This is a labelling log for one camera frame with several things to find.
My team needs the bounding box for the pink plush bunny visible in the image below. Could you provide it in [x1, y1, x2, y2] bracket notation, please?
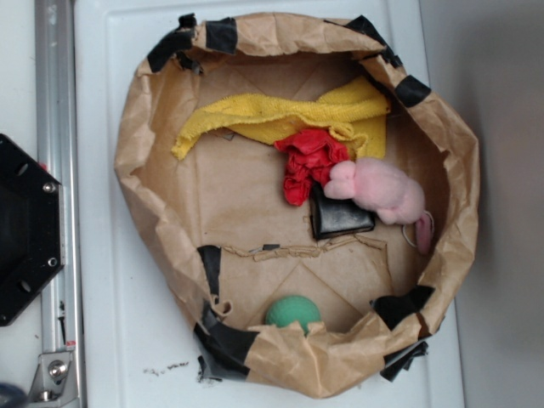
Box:
[324, 157, 434, 255]

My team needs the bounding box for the brown paper bag bin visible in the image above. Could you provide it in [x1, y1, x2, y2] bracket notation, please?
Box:
[115, 13, 479, 398]

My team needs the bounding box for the black rubber block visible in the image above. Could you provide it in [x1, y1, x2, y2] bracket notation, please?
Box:
[309, 183, 375, 241]

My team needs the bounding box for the red crumpled cloth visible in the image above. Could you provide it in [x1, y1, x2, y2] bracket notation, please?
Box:
[274, 128, 349, 207]

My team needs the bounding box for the green ball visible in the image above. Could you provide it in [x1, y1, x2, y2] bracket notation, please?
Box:
[264, 295, 321, 333]

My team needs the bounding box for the yellow terry cloth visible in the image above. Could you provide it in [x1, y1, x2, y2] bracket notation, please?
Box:
[172, 76, 390, 161]

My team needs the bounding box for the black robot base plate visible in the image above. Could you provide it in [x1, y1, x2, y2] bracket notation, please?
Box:
[1, 134, 64, 327]

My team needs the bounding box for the aluminium frame rail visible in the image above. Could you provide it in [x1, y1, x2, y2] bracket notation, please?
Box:
[35, 1, 87, 407]

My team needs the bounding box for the metal corner bracket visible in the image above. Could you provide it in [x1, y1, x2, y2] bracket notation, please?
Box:
[29, 351, 78, 407]

